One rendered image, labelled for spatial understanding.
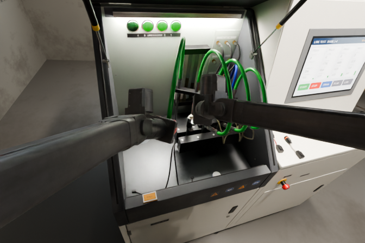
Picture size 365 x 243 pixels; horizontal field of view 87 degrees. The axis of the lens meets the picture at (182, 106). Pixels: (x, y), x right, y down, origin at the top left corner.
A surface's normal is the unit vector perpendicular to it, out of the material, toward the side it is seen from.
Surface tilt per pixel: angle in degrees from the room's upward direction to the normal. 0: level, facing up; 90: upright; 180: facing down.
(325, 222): 0
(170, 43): 90
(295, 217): 0
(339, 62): 76
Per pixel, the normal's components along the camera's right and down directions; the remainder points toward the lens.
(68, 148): 0.98, -0.11
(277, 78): 0.29, 0.48
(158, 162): 0.11, -0.73
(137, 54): 0.28, 0.68
